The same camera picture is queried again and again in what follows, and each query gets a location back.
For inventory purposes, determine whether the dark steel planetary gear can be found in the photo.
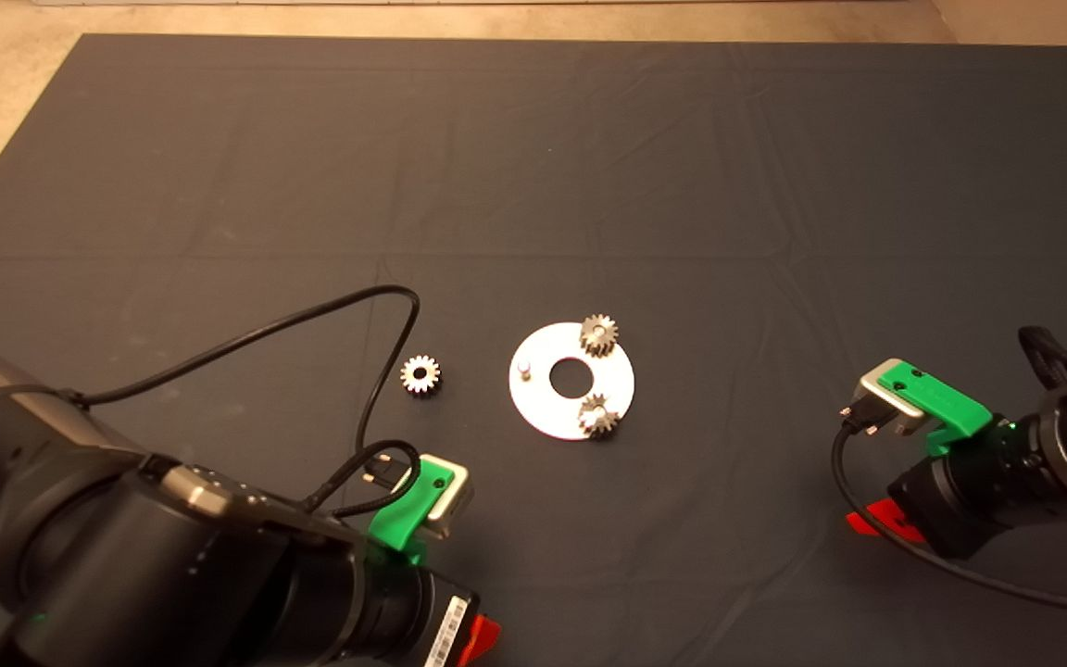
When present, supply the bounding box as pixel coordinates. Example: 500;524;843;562
577;393;623;440
579;313;620;359

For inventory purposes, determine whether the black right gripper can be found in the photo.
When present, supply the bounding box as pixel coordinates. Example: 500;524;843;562
846;424;1055;560

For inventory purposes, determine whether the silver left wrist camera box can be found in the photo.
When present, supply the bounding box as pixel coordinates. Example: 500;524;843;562
402;454;475;542

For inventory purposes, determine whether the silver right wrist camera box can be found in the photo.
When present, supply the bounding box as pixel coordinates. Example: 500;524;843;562
856;371;929;436

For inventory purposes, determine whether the shiny steel planetary gear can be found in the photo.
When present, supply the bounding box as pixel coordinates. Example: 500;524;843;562
400;356;442;396

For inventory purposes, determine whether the green left camera mount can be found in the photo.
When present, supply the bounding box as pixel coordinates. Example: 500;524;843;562
367;466;456;568

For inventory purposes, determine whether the black left camera cable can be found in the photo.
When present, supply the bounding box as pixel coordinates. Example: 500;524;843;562
70;284;425;522

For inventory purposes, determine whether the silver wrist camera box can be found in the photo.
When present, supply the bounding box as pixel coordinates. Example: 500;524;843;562
856;371;929;436
402;454;475;542

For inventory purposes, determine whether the round metal carrier plate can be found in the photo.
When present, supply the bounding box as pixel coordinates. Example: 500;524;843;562
508;321;635;441

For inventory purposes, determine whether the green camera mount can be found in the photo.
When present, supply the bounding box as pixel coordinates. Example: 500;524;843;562
876;359;995;457
367;466;456;568

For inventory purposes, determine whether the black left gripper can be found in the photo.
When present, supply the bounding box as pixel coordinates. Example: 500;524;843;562
359;563;503;667

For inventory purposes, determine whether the dark grey table cloth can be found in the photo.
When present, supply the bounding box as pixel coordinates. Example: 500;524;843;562
0;35;1067;667

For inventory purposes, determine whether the green right camera mount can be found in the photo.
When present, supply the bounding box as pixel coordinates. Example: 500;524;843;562
876;359;995;457

